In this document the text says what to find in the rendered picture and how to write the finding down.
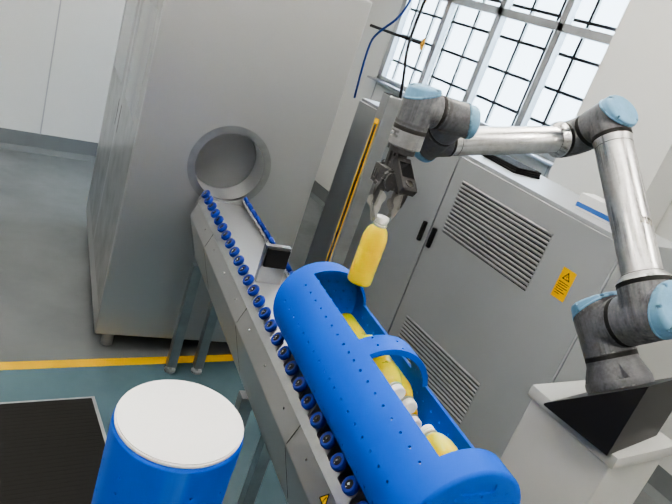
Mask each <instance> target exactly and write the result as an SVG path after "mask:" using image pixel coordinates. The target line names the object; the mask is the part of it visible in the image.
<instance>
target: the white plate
mask: <svg viewBox="0 0 672 504"><path fill-rule="evenodd" d="M114 424H115V428H116V430H117V433H118V435H119V436H120V438H121V439H122V441H123V442H124V443H125V444H126V445H127V446H128V447H129V448H130V449H131V450H133V451H134V452H135V453H137V454H138V455H140V456H141V457H143V458H145V459H147V460H149V461H152V462H154V463H157V464H160V465H164V466H167V467H173V468H181V469H196V468H204V467H209V466H212V465H215V464H218V463H220V462H222V461H224V460H226V459H228V458H229V457H230V456H232V455H233V454H234V453H235V452H236V450H237V449H238V448H239V446H240V444H241V442H242V439H243V435H244V425H243V421H242V418H241V416H240V414H239V412H238V411H237V409H236V408H235V407H234V406H233V405H232V404H231V403H230V402H229V401H228V400H227V399H226V398H225V397H223V396H222V395H221V394H219V393H217V392H216V391H214V390H212V389H210V388H208V387H205V386H203V385H200V384H196V383H193V382H188V381H182V380H157V381H152V382H147V383H144V384H141V385H139V386H137V387H135V388H133V389H131V390H130V391H128V392H127V393H126V394H125V395H124V396H123V397H122V398H121V399H120V400H119V402H118V404H117V406H116V409H115V414H114Z"/></svg>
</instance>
